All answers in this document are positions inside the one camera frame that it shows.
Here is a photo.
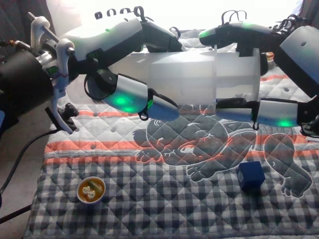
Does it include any white plastic cylinder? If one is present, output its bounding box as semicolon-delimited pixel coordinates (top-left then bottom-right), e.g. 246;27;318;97
99;48;262;108

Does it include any black cable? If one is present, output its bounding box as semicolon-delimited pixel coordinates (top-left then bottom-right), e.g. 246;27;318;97
0;129;59;200

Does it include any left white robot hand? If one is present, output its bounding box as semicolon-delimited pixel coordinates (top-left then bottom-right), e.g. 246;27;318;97
58;17;186;120

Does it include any blue toy cube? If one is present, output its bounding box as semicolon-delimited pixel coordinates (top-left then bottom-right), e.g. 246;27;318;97
238;161;266;191

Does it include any quilt with bear print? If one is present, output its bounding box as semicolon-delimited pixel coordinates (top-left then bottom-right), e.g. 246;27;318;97
23;28;319;239

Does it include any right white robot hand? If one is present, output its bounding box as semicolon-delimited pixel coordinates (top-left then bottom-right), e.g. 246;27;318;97
198;21;319;136

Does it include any toy bowl of orange soup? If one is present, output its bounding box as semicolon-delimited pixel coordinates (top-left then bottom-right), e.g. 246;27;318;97
76;176;106;204

